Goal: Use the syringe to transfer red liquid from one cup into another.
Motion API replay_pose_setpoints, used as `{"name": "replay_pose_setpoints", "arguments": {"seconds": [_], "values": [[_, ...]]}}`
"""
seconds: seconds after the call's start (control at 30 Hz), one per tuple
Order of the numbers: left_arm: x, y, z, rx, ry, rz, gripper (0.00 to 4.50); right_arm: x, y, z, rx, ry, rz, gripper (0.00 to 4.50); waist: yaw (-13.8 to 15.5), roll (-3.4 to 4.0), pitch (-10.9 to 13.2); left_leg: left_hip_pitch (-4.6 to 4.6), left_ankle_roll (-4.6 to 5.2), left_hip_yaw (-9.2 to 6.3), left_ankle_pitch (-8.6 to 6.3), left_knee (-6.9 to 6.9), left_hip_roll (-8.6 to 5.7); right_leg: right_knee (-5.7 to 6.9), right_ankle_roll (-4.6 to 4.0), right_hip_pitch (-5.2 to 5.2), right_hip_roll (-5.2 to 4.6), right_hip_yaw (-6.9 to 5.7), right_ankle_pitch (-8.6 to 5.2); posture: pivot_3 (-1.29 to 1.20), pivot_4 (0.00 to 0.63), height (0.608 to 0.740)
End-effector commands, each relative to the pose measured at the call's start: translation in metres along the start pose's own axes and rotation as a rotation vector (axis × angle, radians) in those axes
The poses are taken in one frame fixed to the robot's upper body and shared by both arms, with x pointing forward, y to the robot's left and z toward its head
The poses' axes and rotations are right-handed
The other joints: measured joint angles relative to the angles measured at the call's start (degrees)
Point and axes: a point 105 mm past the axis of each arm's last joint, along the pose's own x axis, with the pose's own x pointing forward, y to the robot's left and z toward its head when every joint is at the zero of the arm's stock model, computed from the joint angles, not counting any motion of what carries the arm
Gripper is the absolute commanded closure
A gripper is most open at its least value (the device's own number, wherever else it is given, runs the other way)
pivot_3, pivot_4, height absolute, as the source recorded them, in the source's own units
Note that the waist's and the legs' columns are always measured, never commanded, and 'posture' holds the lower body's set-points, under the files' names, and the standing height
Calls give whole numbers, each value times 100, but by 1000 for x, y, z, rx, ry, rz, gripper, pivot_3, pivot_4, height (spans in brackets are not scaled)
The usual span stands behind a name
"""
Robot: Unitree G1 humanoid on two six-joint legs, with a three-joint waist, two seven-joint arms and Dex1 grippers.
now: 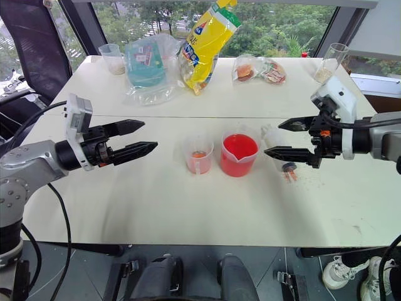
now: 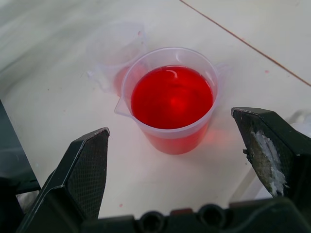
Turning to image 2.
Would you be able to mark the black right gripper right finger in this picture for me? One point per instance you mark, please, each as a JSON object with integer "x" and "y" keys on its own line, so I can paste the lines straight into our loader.
{"x": 286, "y": 143}

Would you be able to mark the large clear cup red liquid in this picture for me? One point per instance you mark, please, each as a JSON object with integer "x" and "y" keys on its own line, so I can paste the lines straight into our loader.
{"x": 171, "y": 97}

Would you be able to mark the dark tray edge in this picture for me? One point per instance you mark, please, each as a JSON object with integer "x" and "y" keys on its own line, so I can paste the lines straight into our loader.
{"x": 12, "y": 150}

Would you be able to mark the small clear plastic cup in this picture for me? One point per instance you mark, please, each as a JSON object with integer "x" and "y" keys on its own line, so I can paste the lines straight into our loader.
{"x": 109, "y": 53}

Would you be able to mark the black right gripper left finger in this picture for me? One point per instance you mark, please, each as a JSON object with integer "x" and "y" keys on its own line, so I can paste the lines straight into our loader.
{"x": 73, "y": 174}

